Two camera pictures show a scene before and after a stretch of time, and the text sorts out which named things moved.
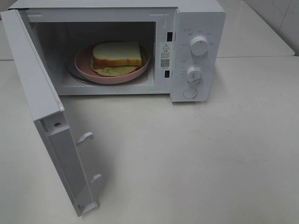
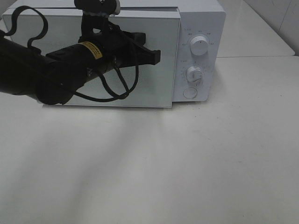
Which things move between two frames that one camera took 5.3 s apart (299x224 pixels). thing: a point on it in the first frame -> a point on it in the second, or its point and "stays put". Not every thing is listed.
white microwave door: [48, 112] -> [148, 86]
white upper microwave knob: [199, 45] stays put
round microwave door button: [190, 93] stays put
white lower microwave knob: [194, 73] stays put
